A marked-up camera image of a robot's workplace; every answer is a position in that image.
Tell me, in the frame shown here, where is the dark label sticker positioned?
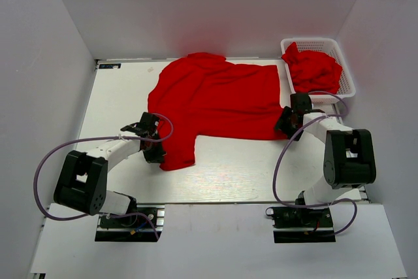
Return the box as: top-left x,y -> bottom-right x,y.
99,63 -> 121,69

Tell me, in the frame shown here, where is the red t shirt in basket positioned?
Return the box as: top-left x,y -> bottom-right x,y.
281,42 -> 343,94

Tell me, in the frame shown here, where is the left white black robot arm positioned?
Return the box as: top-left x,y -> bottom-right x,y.
54,134 -> 163,226

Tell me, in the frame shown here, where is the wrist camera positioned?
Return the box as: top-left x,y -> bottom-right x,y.
120,112 -> 160,139
290,93 -> 324,116

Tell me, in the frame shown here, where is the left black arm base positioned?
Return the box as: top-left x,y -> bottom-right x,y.
95,205 -> 165,243

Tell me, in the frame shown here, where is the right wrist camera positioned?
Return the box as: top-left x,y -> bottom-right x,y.
290,93 -> 324,116

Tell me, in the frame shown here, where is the red t shirt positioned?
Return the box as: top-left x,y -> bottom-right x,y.
148,53 -> 286,171
281,42 -> 343,94

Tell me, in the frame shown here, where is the white plastic basket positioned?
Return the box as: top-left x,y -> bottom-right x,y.
280,37 -> 356,105

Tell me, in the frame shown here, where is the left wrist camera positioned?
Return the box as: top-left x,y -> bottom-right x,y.
120,112 -> 160,139

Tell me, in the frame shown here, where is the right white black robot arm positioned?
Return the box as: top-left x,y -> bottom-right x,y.
272,107 -> 377,226

